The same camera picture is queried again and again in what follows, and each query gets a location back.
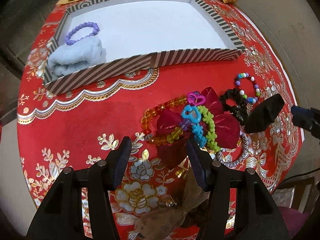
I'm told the grey rope bracelet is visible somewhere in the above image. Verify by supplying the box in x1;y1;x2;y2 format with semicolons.
216;131;250;170

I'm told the purple bead bracelet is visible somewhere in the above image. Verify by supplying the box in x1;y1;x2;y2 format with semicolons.
64;21;100;46

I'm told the striped white tray box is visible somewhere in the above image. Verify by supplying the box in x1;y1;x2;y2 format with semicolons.
43;0;245;94

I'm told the red velvet bow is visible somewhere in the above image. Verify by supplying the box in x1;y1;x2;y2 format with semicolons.
156;87;240;169

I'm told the red floral table cloth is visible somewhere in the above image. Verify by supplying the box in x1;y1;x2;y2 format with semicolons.
17;0;304;239

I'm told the amber bead bracelet with charms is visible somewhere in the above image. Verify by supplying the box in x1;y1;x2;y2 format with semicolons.
140;90;207;147

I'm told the leopard print bow scrunchie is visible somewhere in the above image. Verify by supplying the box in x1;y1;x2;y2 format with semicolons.
135;171;209;239

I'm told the black scrunchie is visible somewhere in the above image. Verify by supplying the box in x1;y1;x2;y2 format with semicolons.
219;88;248;126

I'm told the multicolour bead bracelet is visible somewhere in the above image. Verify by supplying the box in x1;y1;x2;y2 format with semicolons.
234;72;262;105

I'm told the light blue fuzzy headband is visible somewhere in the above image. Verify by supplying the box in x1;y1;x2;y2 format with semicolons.
48;36;106;77

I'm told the black headband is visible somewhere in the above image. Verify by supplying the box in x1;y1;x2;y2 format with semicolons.
245;93;285;134

